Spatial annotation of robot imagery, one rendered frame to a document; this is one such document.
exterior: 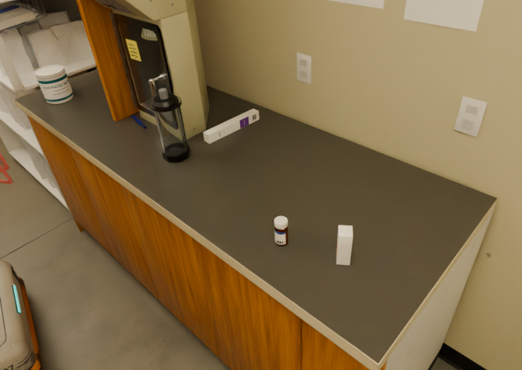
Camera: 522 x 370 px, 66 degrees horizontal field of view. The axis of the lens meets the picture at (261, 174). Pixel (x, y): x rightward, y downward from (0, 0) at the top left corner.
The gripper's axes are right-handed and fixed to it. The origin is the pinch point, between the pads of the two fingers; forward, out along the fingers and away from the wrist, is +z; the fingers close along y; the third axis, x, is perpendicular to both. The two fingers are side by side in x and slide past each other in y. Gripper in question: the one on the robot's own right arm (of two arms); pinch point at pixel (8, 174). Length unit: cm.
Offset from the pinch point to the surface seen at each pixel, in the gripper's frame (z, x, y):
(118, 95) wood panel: 16, -46, 25
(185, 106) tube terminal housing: 20, -62, -9
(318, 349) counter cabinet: 44, -40, -101
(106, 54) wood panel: 0, -54, 25
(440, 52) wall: 23, -124, -73
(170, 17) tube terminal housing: -9, -77, -9
